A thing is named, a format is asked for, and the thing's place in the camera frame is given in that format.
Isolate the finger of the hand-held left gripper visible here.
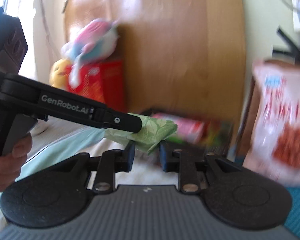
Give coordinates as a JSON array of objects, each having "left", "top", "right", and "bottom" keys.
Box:
[{"left": 90, "top": 106, "right": 143, "bottom": 133}]

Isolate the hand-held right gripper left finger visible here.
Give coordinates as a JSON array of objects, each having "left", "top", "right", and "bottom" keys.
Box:
[{"left": 65, "top": 141, "right": 136, "bottom": 193}]

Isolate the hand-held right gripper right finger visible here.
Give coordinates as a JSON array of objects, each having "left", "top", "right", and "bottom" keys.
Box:
[{"left": 159, "top": 142, "right": 242, "bottom": 193}]

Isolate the green leaf print packet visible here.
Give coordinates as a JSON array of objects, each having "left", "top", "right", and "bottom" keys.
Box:
[{"left": 104, "top": 114, "right": 178, "bottom": 155}]

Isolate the pink drink carton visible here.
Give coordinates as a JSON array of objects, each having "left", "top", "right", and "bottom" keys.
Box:
[{"left": 152, "top": 113, "right": 206, "bottom": 143}]

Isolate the black sheep print box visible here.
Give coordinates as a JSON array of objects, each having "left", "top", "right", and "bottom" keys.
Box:
[{"left": 140, "top": 109, "right": 234, "bottom": 161}]

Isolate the olive green snack packet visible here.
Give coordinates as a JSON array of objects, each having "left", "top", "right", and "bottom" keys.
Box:
[{"left": 206, "top": 121, "right": 232, "bottom": 145}]

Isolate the person's left hand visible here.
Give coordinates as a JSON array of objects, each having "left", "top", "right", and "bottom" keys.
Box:
[{"left": 0, "top": 132, "right": 33, "bottom": 193}]

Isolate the beige patterned blanket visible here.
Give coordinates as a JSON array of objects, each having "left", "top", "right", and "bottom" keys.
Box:
[{"left": 0, "top": 120, "right": 180, "bottom": 230}]

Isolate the red gold gift box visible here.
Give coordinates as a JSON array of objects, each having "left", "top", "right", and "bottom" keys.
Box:
[{"left": 65, "top": 60, "right": 127, "bottom": 113}]

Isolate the yellow plush toy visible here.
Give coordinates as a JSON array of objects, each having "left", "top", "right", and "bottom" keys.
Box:
[{"left": 49, "top": 59, "right": 72, "bottom": 88}]

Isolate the light green quilt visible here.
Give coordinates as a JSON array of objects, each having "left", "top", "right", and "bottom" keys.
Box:
[{"left": 0, "top": 127, "right": 108, "bottom": 205}]

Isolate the pink blue plush toy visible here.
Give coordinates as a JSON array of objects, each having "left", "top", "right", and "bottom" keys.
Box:
[{"left": 61, "top": 19, "right": 120, "bottom": 85}]

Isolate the wooden headboard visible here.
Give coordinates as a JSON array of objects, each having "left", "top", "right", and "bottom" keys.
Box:
[{"left": 64, "top": 0, "right": 247, "bottom": 130}]

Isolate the large pink snack bag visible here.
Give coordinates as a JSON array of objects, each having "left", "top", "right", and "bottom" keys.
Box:
[{"left": 250, "top": 60, "right": 300, "bottom": 187}]

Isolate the teal checked mat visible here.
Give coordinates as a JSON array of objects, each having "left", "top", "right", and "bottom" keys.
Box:
[{"left": 285, "top": 185, "right": 300, "bottom": 239}]

